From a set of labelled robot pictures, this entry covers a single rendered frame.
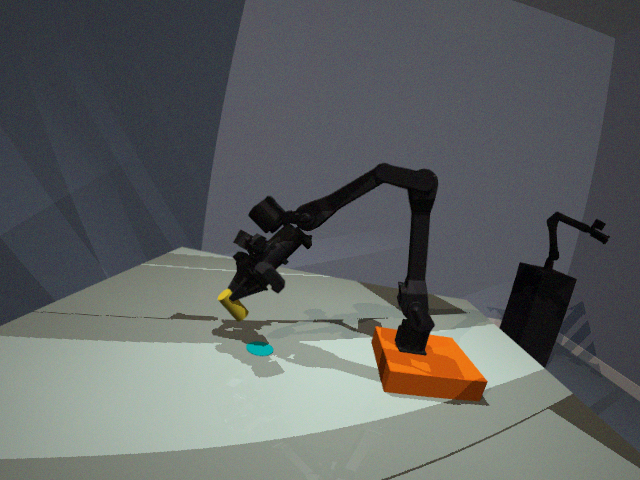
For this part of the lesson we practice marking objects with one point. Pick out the yellow tall cylinder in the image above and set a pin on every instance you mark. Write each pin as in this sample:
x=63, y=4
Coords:
x=235, y=308

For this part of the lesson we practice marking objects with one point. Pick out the cyan circle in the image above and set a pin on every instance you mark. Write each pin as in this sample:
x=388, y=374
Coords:
x=259, y=348

